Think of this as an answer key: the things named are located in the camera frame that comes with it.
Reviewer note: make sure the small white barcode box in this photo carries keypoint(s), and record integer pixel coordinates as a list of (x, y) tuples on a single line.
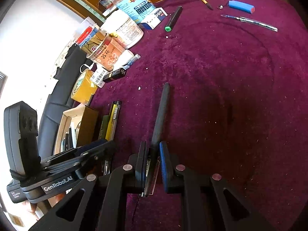
[(98, 77)]

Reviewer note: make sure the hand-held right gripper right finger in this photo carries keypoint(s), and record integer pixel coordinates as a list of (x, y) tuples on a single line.
[(163, 166)]

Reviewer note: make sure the cartoon print snack tub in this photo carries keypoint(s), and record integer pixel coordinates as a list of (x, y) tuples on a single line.
[(134, 3)]

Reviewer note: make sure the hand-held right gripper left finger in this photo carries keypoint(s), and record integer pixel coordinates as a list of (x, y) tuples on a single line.
[(143, 163)]

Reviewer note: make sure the white labelled jar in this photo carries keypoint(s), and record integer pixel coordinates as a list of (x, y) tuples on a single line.
[(125, 30)]

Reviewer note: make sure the black marker green cap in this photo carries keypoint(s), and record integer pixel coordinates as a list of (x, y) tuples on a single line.
[(173, 19)]

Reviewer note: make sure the blue white small box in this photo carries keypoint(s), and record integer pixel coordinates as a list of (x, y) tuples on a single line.
[(152, 19)]

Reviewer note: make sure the black grip pen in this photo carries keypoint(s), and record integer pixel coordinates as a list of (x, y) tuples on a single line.
[(161, 115)]

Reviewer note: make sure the small black box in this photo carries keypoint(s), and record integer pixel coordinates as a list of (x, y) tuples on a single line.
[(115, 74)]

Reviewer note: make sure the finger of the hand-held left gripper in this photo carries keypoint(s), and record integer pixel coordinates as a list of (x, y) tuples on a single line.
[(105, 149), (98, 142)]

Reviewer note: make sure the shallow cardboard box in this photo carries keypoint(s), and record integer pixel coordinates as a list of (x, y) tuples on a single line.
[(90, 125)]

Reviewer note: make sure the plastic cup orange label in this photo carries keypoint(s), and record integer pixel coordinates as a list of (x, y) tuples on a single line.
[(107, 54)]

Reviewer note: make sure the clear pen blue tip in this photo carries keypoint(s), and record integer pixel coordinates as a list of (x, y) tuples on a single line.
[(132, 61)]

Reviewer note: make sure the yellow black short pen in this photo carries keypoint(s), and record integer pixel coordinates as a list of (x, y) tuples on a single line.
[(207, 3)]

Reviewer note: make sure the person's left hand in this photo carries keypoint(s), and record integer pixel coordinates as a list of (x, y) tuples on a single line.
[(31, 209)]

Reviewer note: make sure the blue cylinder red end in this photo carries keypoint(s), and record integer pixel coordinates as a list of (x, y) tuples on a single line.
[(240, 6)]

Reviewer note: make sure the clear jar red lid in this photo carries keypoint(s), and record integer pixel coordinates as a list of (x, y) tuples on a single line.
[(87, 37)]

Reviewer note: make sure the yellow tape roll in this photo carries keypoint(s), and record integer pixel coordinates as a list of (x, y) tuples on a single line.
[(83, 89)]

